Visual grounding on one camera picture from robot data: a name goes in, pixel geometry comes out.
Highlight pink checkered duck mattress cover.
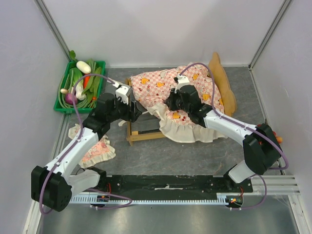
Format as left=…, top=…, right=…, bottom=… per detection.
left=130, top=65, right=225, bottom=143

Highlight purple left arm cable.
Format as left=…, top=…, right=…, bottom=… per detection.
left=39, top=74, right=134, bottom=215

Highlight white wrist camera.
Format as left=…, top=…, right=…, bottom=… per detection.
left=113, top=81, right=132, bottom=105
left=174, top=74, right=190, bottom=91

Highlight green toy leafy vegetable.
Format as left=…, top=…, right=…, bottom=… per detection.
left=83, top=59, right=102, bottom=99

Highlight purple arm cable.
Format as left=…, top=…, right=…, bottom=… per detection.
left=179, top=62, right=290, bottom=211
left=39, top=74, right=134, bottom=215

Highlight green plastic crate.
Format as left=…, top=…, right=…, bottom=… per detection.
left=54, top=61, right=106, bottom=114

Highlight red toy cherry bunch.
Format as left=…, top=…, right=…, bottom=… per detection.
left=273, top=131, right=283, bottom=144

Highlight orange toy carrot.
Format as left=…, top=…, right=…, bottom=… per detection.
left=83, top=75, right=91, bottom=90

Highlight grey slotted cable duct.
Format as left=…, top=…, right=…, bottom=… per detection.
left=69, top=193, right=238, bottom=205

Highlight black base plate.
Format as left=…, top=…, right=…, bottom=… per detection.
left=95, top=175, right=253, bottom=200

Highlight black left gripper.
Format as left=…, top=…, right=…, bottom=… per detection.
left=107, top=95, right=142, bottom=123

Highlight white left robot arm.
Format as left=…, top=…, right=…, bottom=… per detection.
left=31, top=93, right=142, bottom=215

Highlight pink frilled pillow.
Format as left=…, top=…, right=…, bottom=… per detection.
left=78, top=135, right=116, bottom=169

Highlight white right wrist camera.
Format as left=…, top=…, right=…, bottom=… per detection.
left=174, top=74, right=190, bottom=91

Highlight grey fabric bed sling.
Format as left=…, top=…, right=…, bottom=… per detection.
left=131, top=114, right=160, bottom=134

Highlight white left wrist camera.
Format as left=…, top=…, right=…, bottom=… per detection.
left=113, top=81, right=132, bottom=105

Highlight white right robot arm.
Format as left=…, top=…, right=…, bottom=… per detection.
left=164, top=85, right=284, bottom=192

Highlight green toy long beans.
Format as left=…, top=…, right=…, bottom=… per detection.
left=57, top=70, right=98, bottom=109

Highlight white toy radish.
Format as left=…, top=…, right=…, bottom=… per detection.
left=76, top=61, right=92, bottom=74

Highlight purple toy onion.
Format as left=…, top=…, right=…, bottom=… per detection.
left=64, top=93, right=78, bottom=105

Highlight green toy bok choy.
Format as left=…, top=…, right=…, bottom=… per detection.
left=69, top=68, right=86, bottom=101

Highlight wooden pet bed frame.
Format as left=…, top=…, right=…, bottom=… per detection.
left=127, top=52, right=237, bottom=144

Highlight toy mushroom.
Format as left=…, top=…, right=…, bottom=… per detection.
left=60, top=88, right=69, bottom=94

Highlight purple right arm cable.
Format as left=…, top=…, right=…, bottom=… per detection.
left=179, top=62, right=290, bottom=211

